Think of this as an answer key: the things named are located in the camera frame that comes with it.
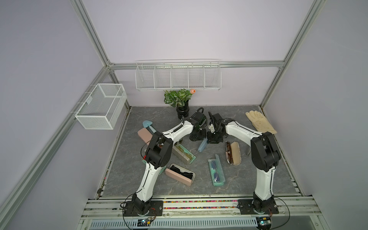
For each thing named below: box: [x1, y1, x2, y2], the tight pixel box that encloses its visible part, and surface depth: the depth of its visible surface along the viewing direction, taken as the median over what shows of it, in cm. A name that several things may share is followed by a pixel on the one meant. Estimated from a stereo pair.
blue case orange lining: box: [197, 138, 208, 153], surface depth 93 cm
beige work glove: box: [245, 110, 278, 135], surface depth 111 cm
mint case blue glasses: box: [207, 154, 226, 187], surface depth 84 cm
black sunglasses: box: [169, 164, 194, 180], surface depth 87 cm
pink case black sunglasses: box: [164, 163, 196, 186], surface depth 81 cm
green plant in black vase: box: [163, 88, 196, 119], surface depth 95 cm
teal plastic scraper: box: [142, 120, 157, 134], surface depth 110 cm
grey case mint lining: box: [172, 143, 197, 165], surface depth 92 cm
